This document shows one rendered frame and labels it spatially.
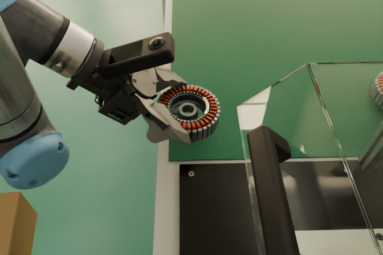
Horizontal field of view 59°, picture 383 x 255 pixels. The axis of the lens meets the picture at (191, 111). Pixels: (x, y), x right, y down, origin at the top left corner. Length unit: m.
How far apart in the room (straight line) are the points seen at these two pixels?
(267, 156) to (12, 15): 0.35
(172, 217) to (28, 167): 0.25
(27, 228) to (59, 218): 0.90
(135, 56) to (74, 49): 0.08
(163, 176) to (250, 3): 0.59
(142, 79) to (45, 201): 1.06
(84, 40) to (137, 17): 1.84
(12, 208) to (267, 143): 0.39
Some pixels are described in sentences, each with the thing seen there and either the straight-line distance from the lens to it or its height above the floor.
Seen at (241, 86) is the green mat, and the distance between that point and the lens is 0.73.
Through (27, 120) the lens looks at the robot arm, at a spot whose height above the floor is 0.99.
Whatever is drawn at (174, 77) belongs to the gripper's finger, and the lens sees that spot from 0.60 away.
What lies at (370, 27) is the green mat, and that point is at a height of 0.75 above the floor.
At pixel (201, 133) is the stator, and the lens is 0.55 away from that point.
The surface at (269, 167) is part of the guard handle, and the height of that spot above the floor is 1.06.
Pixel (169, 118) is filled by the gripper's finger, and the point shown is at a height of 0.85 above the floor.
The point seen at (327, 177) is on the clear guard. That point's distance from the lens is 0.25.
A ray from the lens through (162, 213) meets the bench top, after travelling 0.56.
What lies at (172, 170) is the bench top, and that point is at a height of 0.75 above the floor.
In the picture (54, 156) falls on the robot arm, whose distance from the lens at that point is 0.41.
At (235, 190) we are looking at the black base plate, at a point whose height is 0.77.
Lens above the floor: 1.26
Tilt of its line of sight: 49 degrees down
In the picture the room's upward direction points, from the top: straight up
